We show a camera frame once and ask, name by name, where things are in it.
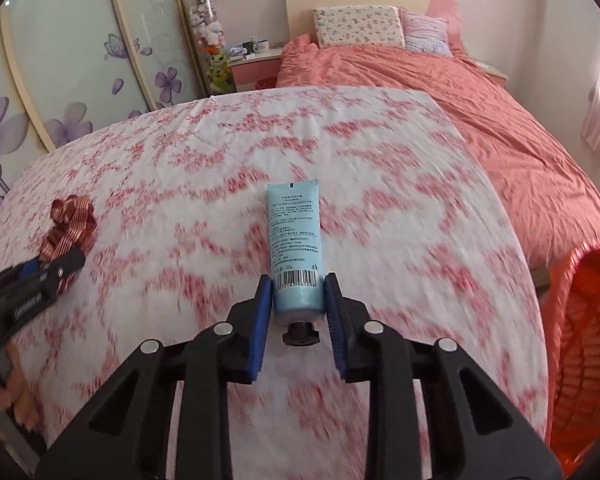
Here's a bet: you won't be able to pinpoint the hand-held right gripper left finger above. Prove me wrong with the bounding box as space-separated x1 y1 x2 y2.
34 274 273 480

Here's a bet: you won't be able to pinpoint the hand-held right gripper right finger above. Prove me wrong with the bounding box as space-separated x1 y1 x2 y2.
322 272 563 480

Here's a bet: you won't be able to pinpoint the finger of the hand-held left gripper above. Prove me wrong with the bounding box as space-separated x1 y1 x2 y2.
11 249 87 295

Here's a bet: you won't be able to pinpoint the red striped ribbon bow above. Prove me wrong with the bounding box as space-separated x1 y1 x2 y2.
39 195 98 263

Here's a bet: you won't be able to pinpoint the light blue tube black cap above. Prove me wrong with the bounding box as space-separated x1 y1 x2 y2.
266 180 327 347

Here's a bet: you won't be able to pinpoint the orange plastic laundry basket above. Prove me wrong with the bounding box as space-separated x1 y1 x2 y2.
545 242 600 472

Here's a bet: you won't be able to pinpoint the red plastic basket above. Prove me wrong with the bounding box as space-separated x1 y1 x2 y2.
560 250 600 466

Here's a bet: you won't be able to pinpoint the person's left hand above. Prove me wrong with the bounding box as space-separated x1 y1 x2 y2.
0 344 42 432

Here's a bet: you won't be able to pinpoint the red floral white blanket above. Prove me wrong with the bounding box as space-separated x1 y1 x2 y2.
0 85 551 480

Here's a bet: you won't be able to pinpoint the floral glass wardrobe doors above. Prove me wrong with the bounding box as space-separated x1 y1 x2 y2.
0 0 211 241

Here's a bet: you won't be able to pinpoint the pink nightstand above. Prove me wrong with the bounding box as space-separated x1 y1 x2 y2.
228 50 284 93

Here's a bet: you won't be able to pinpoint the salmon pink duvet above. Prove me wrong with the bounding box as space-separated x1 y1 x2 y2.
276 34 600 273

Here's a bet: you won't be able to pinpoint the clear case of plush toys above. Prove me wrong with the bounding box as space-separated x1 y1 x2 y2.
185 0 233 96

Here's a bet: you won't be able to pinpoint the floral cream pillow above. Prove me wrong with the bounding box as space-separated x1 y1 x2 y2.
312 6 406 50

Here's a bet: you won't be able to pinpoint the cream nightstand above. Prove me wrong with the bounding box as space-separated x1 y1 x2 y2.
472 60 509 84

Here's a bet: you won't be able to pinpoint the pink striped pillow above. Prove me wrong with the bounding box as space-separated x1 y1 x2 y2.
401 9 453 57

